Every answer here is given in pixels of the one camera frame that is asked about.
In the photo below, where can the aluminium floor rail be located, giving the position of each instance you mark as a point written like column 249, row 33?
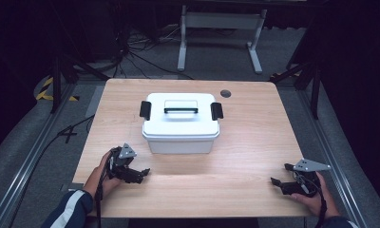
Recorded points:
column 29, row 158
column 330, row 142

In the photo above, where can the person's left hand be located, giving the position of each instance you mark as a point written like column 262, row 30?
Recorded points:
column 100, row 179

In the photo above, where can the black box latch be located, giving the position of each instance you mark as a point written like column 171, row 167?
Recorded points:
column 217, row 110
column 145, row 110

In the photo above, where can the white plastic storage box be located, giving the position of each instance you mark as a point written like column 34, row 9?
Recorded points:
column 180, row 145

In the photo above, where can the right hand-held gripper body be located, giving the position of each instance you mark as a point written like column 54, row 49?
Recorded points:
column 307, row 183

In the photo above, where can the black tripod stand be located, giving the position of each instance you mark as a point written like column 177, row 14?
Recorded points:
column 307, row 76
column 69, row 71

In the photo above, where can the grey table grommet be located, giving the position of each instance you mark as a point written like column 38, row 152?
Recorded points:
column 225, row 93

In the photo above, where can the person's right hand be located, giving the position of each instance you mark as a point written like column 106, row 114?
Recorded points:
column 321, row 202

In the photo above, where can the white box lid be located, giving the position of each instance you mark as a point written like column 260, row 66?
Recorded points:
column 180, row 122

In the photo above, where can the yellow black hazard tape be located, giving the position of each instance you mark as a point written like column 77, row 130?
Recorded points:
column 44, row 91

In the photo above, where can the white metal table frame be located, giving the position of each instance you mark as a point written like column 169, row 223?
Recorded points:
column 221, row 20

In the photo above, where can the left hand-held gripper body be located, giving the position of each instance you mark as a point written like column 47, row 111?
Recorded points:
column 120, row 163

